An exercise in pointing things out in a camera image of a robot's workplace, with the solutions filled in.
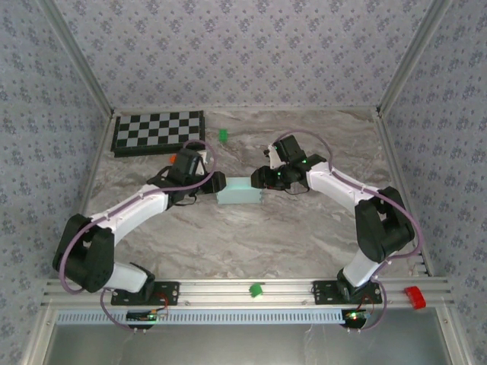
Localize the light teal paper box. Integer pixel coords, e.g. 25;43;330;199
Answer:
215;176;264;206

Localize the black grey chessboard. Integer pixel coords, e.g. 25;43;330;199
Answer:
110;109;206;159

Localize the left circuit board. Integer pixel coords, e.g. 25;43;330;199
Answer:
125;309;169;324

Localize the circuit board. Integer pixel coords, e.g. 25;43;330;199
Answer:
340;308;372;330
125;309;169;324

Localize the grey metal sheet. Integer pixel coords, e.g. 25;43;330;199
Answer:
40;322;456;365

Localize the right circuit board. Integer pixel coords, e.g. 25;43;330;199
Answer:
340;308;372;330

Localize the red plastic block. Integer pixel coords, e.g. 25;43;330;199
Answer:
403;285;427;309

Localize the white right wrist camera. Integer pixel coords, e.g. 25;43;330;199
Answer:
266;144;282;170

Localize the aluminium back rail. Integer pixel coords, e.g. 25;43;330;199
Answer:
113;106;380;114

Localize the aluminium side rail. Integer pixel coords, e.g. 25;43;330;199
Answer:
374;109;434;278
56;113;117;281

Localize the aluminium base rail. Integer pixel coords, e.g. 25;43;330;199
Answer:
40;277;456;308

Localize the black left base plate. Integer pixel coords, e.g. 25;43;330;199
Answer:
110;280;180;307

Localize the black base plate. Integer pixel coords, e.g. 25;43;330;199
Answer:
311;280;384;305
110;280;180;307

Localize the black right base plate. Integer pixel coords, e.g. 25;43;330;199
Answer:
311;280;384;305

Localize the slotted grey cable duct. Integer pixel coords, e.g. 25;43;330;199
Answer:
56;308;346;325

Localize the aluminium frame post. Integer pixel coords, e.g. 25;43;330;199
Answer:
37;0;116;117
375;0;456;117

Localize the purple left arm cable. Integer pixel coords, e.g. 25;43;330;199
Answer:
59;139;218;334

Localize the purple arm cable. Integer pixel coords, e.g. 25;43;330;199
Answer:
59;139;218;334
272;129;425;334

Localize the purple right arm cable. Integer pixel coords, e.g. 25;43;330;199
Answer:
272;129;425;334

